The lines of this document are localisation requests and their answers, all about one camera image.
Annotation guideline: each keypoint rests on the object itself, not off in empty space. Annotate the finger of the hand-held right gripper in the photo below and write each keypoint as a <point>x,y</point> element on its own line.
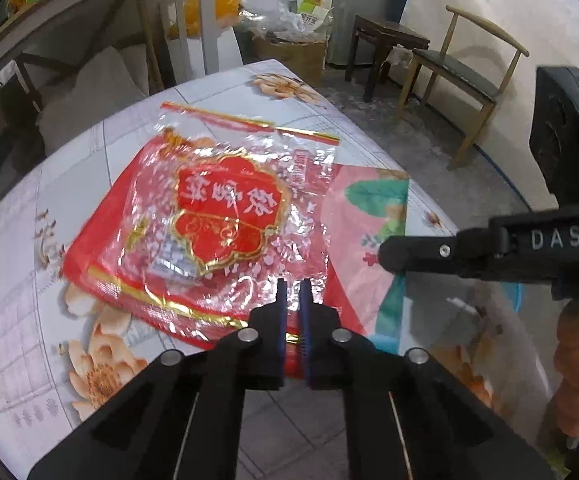
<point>419,252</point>

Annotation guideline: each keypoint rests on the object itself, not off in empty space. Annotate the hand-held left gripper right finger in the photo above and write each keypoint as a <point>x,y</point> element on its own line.
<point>305,325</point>

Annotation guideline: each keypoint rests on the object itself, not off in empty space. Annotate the pink printed leaf bag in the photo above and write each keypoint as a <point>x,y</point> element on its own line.
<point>364,200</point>

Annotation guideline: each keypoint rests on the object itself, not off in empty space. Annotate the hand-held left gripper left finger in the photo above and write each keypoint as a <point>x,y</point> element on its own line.
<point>281,325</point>

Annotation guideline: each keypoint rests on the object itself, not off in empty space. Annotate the white low cabinet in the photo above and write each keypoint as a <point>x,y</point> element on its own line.
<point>222,47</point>

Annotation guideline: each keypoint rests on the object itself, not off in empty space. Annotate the floral tablecloth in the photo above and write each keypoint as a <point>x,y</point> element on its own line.
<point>19,260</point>

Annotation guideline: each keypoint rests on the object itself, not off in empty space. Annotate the grey side desk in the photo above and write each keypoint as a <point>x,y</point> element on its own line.
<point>94,5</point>

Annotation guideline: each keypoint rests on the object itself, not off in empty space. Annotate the wooden chair with dark seat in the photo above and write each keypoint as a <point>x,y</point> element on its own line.
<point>454,67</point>

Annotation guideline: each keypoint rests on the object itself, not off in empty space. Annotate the red clear plastic bag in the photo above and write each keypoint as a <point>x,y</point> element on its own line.
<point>229,210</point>

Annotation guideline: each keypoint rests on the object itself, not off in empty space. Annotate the brown cardboard box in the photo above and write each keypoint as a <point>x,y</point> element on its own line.
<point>294,57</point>

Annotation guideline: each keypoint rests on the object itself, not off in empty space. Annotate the dark wooden stool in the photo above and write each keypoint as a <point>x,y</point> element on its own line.
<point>389,30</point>

